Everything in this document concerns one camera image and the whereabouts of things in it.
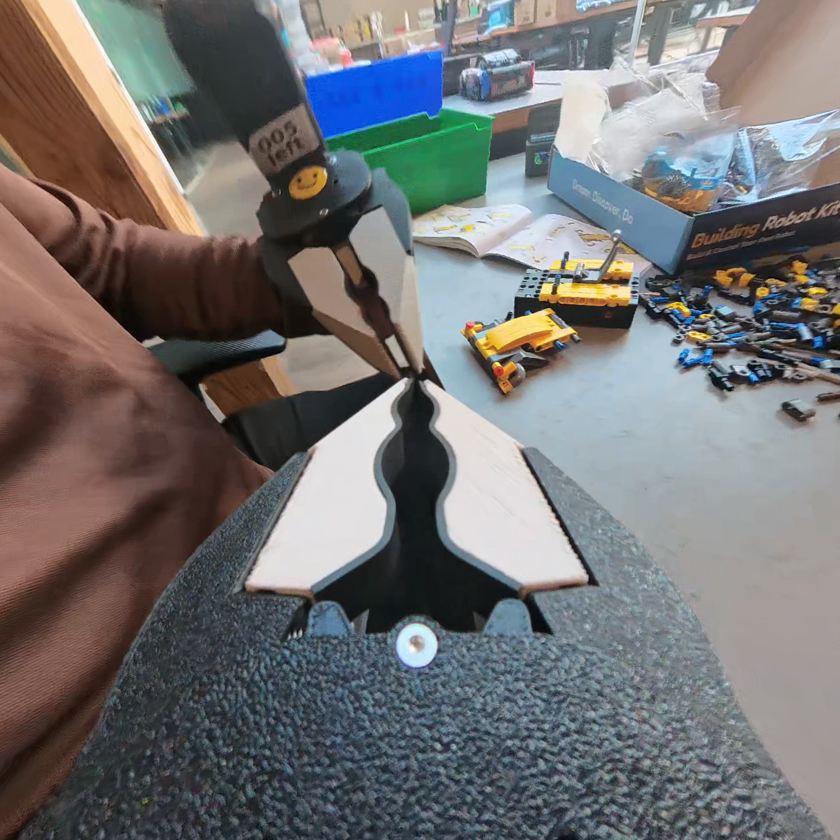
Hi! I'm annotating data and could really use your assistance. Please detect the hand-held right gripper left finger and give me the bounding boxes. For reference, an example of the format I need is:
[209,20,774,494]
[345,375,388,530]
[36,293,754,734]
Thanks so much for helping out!
[244,378,417,596]

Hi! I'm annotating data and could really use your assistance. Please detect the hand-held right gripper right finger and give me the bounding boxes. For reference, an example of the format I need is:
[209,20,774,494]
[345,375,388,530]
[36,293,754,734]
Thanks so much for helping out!
[419,379,591,598]

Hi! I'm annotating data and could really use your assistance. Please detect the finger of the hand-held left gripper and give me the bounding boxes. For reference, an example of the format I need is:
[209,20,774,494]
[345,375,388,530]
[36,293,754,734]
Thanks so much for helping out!
[350,206,427,376]
[287,248,403,379]

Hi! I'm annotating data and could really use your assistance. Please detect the person's left forearm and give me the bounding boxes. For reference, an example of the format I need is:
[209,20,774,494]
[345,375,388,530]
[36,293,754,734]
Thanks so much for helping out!
[36,177,316,342]

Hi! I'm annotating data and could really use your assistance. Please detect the grey desk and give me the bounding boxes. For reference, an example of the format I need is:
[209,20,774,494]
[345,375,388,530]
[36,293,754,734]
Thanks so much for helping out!
[282,151,840,821]

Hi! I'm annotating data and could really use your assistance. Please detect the person's black trousers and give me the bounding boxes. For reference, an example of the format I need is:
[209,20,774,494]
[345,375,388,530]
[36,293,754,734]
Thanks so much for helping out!
[223,371,447,473]

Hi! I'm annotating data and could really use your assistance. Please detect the green plastic bin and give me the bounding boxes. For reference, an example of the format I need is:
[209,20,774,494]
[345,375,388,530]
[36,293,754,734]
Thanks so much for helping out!
[325,108,494,216]

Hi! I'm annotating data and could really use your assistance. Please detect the open instruction booklet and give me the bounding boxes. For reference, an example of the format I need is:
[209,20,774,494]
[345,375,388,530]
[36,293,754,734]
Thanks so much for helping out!
[412,203,651,277]

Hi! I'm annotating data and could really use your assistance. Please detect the black chair armrest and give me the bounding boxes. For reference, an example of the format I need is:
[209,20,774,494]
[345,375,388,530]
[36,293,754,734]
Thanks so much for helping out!
[150,330,287,382]

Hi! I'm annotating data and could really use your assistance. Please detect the blue plastic bin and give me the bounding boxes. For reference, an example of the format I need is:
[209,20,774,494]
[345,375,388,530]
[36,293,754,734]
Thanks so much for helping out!
[305,49,446,139]

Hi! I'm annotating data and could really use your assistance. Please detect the yellow curved panel assembly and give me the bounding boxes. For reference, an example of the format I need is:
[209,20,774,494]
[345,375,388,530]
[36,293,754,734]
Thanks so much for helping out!
[461,308,583,395]

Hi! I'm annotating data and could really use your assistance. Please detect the wooden leg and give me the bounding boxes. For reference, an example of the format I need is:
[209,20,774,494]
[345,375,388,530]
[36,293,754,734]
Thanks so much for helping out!
[0,0,296,416]

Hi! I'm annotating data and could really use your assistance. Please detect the black block with yellow beams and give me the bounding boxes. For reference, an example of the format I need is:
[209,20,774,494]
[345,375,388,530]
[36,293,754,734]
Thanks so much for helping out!
[514,230,641,330]

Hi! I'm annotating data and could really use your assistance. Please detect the wood edged table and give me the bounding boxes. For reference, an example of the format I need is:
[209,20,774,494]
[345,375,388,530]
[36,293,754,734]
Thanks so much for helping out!
[443,66,631,158]

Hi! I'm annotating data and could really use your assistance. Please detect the toy race car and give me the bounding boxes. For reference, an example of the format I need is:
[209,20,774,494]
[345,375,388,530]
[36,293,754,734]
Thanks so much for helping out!
[458,49,536,102]

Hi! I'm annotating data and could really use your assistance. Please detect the cluttered background shelves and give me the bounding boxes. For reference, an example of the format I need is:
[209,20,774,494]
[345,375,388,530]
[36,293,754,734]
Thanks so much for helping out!
[298,0,762,70]

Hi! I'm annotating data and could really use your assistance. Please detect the clear plastic bags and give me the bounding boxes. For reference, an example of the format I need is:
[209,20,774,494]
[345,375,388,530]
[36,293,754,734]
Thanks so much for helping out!
[561,56,840,217]

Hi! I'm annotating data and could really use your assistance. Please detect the pile of small building pieces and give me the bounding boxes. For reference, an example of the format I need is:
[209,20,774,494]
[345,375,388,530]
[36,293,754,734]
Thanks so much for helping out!
[640,259,840,395]

